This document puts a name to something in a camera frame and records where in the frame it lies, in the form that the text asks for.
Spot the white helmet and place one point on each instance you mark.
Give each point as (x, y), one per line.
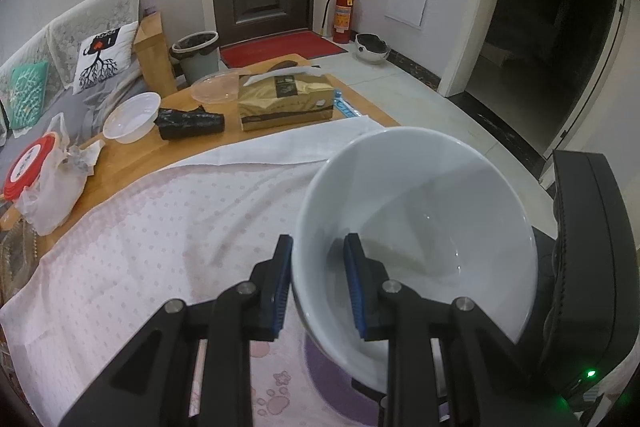
(372, 49)

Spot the white plastic bag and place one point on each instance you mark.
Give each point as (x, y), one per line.
(55, 202)

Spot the red-lid container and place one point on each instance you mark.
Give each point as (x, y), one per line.
(30, 162)

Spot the red doormat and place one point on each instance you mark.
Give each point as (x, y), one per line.
(280, 49)

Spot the red fire extinguisher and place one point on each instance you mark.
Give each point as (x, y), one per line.
(342, 17)

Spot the clear plastic lid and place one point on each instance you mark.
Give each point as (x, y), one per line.
(215, 88)

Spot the black packet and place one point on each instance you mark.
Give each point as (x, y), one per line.
(192, 124)

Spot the white pink-dotted tablecloth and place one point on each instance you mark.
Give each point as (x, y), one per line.
(175, 232)

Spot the clear food tray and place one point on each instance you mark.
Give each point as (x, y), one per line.
(15, 257)

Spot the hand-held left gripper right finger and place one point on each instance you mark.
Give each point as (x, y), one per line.
(356, 292)

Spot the blue packet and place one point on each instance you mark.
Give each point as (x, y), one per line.
(347, 104)

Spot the gold tissue box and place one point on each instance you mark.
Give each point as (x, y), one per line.
(285, 104)

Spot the white wall panel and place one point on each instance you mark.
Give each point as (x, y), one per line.
(406, 4)

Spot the white ceramic bowl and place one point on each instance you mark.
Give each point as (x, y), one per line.
(425, 217)

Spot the white disposable bowl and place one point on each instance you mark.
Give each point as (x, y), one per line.
(131, 117)

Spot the white tree-print pillow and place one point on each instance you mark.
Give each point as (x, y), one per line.
(105, 57)

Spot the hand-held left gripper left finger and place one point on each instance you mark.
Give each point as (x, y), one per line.
(281, 289)

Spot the teal pillow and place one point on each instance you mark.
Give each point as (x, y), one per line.
(30, 94)

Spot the grey trash bin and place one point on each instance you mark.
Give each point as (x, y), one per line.
(197, 62)

